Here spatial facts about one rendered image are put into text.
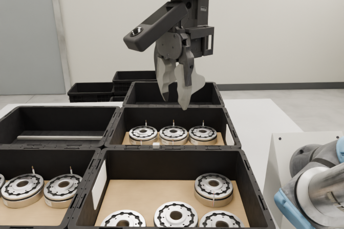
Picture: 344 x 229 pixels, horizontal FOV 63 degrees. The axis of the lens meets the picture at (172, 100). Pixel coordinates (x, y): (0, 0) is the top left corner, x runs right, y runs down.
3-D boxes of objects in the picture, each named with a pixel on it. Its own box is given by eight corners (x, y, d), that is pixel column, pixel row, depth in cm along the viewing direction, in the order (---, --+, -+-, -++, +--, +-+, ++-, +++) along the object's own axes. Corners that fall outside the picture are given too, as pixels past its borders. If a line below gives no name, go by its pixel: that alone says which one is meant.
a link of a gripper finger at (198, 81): (212, 105, 54) (207, 57, 53) (189, 113, 51) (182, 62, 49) (201, 104, 57) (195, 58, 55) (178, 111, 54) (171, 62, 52)
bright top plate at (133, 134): (158, 127, 108) (158, 126, 107) (154, 141, 98) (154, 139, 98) (132, 126, 109) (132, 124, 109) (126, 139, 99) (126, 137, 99)
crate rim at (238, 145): (225, 112, 109) (225, 106, 108) (242, 155, 81) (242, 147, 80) (121, 111, 109) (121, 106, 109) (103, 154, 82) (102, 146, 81)
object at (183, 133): (186, 127, 108) (187, 126, 108) (187, 140, 99) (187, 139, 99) (160, 127, 108) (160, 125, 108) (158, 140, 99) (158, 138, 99)
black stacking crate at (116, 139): (223, 134, 112) (225, 108, 108) (238, 182, 85) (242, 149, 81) (123, 133, 113) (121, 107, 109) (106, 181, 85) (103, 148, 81)
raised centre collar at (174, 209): (163, 223, 64) (163, 221, 63) (167, 208, 68) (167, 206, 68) (185, 226, 63) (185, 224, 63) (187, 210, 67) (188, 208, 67)
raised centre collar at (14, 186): (36, 180, 78) (36, 178, 78) (26, 191, 73) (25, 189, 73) (19, 179, 78) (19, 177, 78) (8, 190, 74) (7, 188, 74)
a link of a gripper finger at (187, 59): (197, 85, 50) (191, 35, 48) (191, 87, 49) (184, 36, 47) (180, 84, 54) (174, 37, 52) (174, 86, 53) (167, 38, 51)
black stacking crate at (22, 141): (122, 133, 113) (121, 107, 109) (105, 181, 85) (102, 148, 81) (23, 133, 113) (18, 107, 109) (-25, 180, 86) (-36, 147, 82)
